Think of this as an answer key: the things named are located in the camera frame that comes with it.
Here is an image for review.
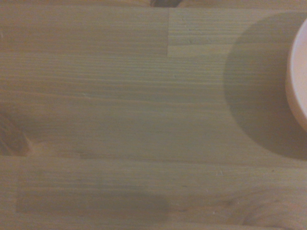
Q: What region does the pink plastic bowl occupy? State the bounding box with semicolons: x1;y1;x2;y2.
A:
285;17;307;133

